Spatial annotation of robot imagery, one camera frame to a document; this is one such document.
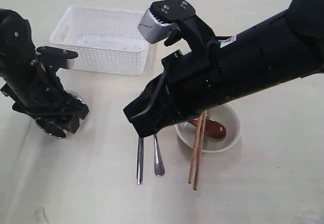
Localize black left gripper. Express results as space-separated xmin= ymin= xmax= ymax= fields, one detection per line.
xmin=1 ymin=46 xmax=89 ymax=133

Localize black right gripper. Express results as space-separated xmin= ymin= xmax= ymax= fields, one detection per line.
xmin=123 ymin=0 xmax=220 ymax=138

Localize clear faceted glass cup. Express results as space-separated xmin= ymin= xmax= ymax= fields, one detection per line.
xmin=32 ymin=91 xmax=86 ymax=139

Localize silver table knife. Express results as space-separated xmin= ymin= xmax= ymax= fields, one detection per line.
xmin=137 ymin=137 xmax=144 ymax=185

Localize brown wooden spoon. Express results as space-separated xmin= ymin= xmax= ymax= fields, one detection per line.
xmin=188 ymin=119 xmax=227 ymax=140

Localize silver fork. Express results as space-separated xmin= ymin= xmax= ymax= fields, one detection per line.
xmin=153 ymin=134 xmax=165 ymax=176

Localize white floral ceramic bowl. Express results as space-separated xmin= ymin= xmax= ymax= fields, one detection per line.
xmin=175 ymin=104 xmax=241 ymax=153

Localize wooden chopstick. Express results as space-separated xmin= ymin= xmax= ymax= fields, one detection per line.
xmin=193 ymin=111 xmax=207 ymax=190
xmin=188 ymin=114 xmax=203 ymax=184

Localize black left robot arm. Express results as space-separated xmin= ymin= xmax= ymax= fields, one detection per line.
xmin=1 ymin=6 xmax=151 ymax=139

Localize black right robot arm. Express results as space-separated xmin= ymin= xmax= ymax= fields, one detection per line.
xmin=147 ymin=0 xmax=323 ymax=127

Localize white perforated plastic basket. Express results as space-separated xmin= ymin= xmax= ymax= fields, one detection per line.
xmin=49 ymin=6 xmax=149 ymax=76

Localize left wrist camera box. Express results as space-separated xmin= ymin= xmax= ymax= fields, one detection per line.
xmin=59 ymin=57 xmax=77 ymax=70

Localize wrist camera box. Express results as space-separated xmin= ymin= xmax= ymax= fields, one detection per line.
xmin=137 ymin=9 xmax=179 ymax=44
xmin=59 ymin=57 xmax=77 ymax=70

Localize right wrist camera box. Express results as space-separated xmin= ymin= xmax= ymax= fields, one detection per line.
xmin=137 ymin=9 xmax=179 ymax=44

